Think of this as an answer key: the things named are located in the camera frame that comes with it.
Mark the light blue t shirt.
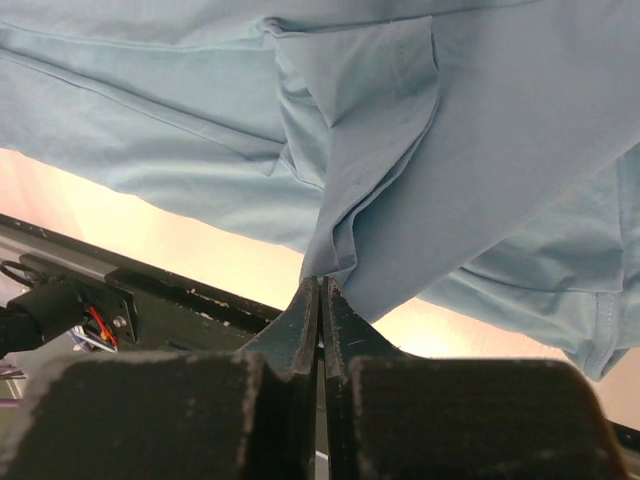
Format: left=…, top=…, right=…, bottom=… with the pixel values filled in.
left=1, top=1, right=639, bottom=380

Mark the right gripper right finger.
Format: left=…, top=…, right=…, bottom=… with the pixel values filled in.
left=321, top=278, right=625, bottom=479

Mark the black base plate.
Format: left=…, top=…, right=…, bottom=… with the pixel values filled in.
left=1, top=216, right=281, bottom=352

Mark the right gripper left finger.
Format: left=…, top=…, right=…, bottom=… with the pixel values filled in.
left=1, top=278, right=319, bottom=479

